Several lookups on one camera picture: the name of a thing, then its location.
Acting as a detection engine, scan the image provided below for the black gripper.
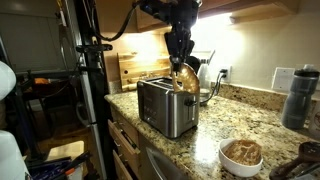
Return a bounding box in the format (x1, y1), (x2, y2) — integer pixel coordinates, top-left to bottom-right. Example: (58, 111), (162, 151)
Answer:
(164, 0), (201, 73)

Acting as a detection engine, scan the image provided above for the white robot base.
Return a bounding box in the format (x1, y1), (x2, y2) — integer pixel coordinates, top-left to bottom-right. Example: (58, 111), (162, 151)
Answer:
(0, 129), (31, 180)

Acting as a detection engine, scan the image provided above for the stainless steel two-slot toaster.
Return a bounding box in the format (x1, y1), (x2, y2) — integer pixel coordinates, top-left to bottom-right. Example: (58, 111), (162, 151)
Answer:
(136, 76), (201, 139)

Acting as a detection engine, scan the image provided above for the black coffee maker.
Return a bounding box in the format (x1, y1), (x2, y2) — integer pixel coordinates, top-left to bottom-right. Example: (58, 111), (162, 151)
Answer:
(183, 49), (216, 79)

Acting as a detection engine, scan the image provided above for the under cabinet light strip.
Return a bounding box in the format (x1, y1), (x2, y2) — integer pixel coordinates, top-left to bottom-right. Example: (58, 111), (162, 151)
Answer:
(173, 12), (234, 34)

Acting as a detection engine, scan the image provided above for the wooden cutting board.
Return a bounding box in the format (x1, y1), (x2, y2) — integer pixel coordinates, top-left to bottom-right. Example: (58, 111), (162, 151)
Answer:
(116, 51), (172, 93)

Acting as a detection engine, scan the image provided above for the wooden upper cabinet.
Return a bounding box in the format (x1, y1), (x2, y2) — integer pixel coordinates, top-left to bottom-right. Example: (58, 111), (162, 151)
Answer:
(134, 0), (299, 33)

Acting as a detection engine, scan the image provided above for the silver metal pole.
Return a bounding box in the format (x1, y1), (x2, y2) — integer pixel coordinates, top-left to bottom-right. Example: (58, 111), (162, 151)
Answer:
(79, 71), (108, 180)

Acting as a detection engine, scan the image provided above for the wooden drawer cabinet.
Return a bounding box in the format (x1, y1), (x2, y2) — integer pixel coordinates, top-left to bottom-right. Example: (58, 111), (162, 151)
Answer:
(107, 104), (143, 180)

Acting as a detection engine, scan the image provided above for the stainless steel dishwasher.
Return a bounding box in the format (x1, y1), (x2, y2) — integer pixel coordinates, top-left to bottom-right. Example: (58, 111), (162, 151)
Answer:
(138, 133), (193, 180)

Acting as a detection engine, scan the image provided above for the dark side table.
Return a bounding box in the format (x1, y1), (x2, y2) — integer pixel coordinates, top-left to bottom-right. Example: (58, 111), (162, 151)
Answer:
(19, 69), (84, 101)

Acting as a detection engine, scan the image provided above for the grey sports water bottle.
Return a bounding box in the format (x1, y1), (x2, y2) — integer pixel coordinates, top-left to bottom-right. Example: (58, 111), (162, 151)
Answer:
(280, 64), (320, 130)

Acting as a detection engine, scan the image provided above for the white ceramic bowl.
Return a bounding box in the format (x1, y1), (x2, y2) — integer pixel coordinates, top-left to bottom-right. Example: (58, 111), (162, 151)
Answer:
(218, 138), (264, 178)

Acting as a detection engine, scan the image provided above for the small orange object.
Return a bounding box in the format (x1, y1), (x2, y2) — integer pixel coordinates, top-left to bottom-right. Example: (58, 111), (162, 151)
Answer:
(33, 77), (51, 85)

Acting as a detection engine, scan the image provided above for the brown wooden spoon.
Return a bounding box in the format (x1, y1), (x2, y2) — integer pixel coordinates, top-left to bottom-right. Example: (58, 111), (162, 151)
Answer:
(269, 141), (320, 180)

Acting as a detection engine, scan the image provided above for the black tool bundle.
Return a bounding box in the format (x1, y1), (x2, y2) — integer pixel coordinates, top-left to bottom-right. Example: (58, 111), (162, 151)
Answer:
(26, 151), (93, 180)

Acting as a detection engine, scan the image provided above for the metal kitchen utensil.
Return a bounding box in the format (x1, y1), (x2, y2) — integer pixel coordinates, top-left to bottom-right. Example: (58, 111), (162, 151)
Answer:
(291, 163), (320, 180)

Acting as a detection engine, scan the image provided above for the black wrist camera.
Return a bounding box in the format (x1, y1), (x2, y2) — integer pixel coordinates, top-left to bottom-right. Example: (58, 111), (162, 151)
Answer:
(139, 0), (171, 23)

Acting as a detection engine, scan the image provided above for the black power plug cable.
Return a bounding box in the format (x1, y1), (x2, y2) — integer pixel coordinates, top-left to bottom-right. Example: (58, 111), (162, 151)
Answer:
(199, 68), (229, 106)

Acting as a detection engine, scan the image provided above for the white wall power outlet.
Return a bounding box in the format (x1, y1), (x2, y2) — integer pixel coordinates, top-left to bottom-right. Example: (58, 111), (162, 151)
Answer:
(218, 65), (233, 84)

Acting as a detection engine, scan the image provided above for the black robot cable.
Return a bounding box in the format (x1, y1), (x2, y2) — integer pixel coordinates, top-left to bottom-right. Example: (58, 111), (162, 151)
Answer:
(93, 0), (144, 43)

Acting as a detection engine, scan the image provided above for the black camera stand pole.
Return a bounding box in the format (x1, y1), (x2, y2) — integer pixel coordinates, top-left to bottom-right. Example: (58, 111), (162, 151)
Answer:
(73, 0), (118, 180)

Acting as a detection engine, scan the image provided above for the white wall switch plate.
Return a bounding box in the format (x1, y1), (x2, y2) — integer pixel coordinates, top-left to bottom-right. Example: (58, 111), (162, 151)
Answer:
(270, 66), (296, 93)

